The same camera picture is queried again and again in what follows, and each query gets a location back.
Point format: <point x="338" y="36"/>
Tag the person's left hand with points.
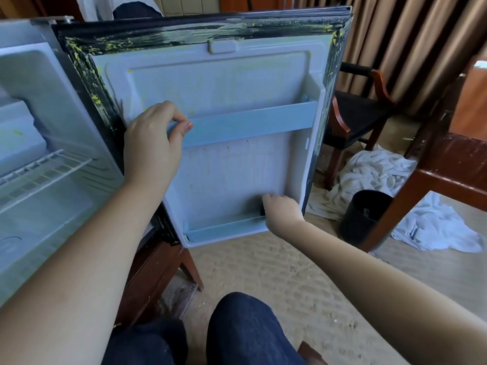
<point x="152" y="148"/>

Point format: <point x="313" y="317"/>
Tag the person's right hand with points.
<point x="284" y="215"/>

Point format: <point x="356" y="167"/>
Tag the fridge door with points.
<point x="228" y="79"/>

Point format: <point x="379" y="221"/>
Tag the person's right forearm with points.
<point x="388" y="300"/>

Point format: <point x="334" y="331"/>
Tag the person's left forearm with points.
<point x="68" y="292"/>

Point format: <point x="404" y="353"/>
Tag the person's dark trousers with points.
<point x="243" y="330"/>

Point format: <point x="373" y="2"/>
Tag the black plastic bucket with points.
<point x="365" y="220"/>

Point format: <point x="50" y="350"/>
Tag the black seat wooden armchair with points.
<point x="357" y="114"/>

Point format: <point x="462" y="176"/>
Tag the dark red wooden stand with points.
<point x="152" y="273"/>

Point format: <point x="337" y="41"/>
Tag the beige padded headboard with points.
<point x="190" y="3"/>

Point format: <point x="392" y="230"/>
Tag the beige curtains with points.
<point x="411" y="41"/>

